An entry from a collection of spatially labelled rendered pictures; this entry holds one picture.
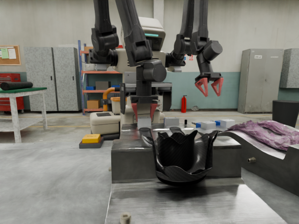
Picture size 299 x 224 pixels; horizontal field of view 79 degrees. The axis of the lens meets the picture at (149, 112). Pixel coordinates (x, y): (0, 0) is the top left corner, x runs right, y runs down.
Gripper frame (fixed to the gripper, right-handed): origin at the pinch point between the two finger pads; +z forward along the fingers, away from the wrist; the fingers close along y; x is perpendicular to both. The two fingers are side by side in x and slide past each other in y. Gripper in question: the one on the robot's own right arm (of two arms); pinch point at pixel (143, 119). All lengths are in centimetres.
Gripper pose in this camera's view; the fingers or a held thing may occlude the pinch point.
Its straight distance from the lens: 70.3
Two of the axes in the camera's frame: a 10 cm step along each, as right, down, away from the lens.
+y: 9.9, -0.1, 1.0
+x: -1.0, -1.8, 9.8
